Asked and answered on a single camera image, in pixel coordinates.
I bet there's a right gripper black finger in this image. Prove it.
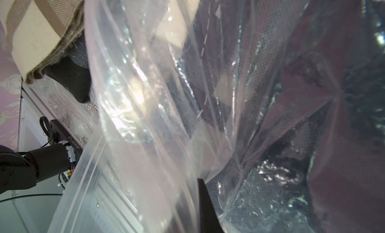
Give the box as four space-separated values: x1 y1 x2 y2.
198 179 224 233

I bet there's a clear plastic vacuum bag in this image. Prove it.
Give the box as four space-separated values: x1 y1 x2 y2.
49 0 385 233

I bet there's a black grey checkered scarf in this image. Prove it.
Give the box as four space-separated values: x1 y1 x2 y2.
44 33 92 103

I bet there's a beige brown plaid scarf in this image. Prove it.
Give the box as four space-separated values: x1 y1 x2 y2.
1 0 84 83

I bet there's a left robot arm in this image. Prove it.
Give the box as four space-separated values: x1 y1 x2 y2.
1 142 81 194

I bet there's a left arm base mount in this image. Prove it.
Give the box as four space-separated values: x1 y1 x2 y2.
39 116 83 154

